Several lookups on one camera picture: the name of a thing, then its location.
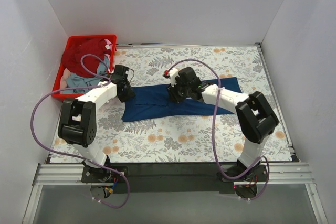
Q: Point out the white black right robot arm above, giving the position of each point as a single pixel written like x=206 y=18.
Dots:
x=255 y=115

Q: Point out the light blue t-shirt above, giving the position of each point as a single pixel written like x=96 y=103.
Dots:
x=72 y=80

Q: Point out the aluminium frame rail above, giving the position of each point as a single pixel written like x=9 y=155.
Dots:
x=173 y=177

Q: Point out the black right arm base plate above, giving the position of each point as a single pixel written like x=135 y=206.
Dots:
x=258 y=172

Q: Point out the floral patterned table mat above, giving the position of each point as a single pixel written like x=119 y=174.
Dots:
x=195 y=138

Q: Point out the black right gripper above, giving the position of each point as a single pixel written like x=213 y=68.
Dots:
x=175 y=94

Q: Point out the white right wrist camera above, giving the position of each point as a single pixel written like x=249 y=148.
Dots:
x=171 y=74

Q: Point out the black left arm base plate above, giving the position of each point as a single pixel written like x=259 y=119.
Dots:
x=99 y=175

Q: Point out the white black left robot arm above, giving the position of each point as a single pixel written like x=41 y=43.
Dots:
x=78 y=119

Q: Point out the blue Mickey Mouse t-shirt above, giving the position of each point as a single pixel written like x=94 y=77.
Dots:
x=152 y=102

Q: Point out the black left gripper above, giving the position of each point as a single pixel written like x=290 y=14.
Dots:
x=127 y=94

